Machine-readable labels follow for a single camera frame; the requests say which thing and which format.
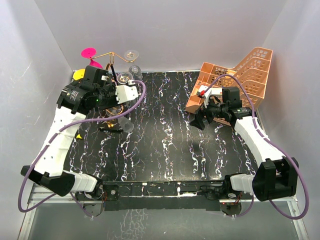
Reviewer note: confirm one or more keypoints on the tall clear flute glass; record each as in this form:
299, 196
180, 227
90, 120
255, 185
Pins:
125, 78

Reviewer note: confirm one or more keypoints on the peach plastic organiser basket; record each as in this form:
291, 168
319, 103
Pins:
252, 72

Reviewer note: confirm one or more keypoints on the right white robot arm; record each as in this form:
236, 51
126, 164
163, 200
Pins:
276, 177

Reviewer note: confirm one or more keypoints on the orange plastic wine glass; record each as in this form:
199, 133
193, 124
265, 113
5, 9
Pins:
78, 74

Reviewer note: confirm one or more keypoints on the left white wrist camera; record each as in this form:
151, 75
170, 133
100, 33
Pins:
126, 92

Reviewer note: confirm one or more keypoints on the black base frame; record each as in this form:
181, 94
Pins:
215, 196

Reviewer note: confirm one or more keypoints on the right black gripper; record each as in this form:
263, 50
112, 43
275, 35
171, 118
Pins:
197, 120

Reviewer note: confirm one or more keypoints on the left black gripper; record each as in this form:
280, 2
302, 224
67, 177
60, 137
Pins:
112, 88

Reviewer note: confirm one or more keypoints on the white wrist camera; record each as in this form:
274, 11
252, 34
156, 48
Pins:
126, 92
206, 92

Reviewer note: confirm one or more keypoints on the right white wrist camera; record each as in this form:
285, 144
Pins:
206, 92

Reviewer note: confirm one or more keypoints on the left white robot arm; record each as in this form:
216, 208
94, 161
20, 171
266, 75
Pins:
75, 102

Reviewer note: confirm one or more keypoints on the clear wine glass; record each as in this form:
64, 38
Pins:
122, 122
134, 69

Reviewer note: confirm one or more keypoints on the pink plastic wine glass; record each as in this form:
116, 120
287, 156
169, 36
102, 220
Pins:
89, 53

